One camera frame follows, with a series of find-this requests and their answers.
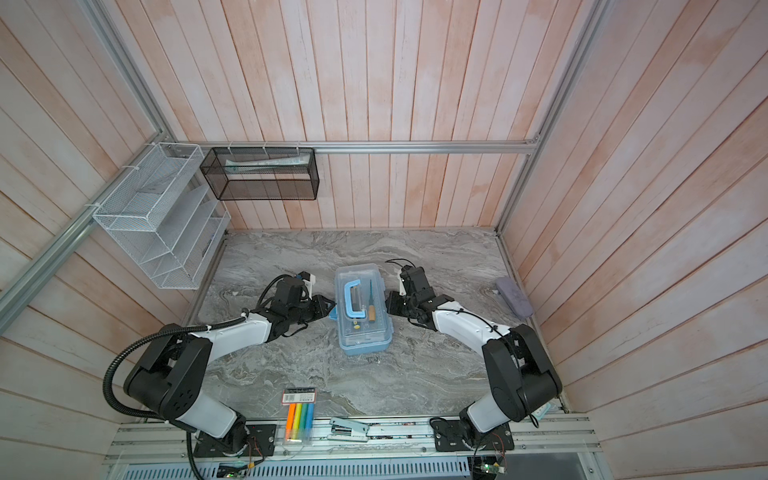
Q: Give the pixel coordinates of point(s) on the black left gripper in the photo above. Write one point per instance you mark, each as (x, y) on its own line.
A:
(322, 308)

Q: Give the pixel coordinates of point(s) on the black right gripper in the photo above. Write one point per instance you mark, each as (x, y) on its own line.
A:
(392, 306)

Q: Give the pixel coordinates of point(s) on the blue clear-lid tool box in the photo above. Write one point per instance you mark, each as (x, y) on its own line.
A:
(357, 336)

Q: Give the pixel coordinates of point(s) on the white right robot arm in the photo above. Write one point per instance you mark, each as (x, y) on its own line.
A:
(520, 373)

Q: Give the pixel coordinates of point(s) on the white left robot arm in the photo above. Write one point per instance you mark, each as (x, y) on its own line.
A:
(160, 376)

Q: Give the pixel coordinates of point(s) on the highlighter marker pack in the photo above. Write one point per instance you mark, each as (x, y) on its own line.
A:
(301, 403)

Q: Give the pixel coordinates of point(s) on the grey stapler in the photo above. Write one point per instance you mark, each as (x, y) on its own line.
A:
(347, 430)

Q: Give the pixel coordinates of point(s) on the small clock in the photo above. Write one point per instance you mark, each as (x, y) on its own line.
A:
(541, 411)

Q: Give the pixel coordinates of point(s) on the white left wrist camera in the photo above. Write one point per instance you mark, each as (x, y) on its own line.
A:
(308, 278)

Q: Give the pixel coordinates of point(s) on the black wire mesh basket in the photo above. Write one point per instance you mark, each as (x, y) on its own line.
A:
(262, 173)

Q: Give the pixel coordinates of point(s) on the white wire mesh shelf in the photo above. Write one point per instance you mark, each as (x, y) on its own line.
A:
(168, 227)

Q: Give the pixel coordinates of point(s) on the aluminium mounting rail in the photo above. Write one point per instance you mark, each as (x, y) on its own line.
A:
(387, 437)

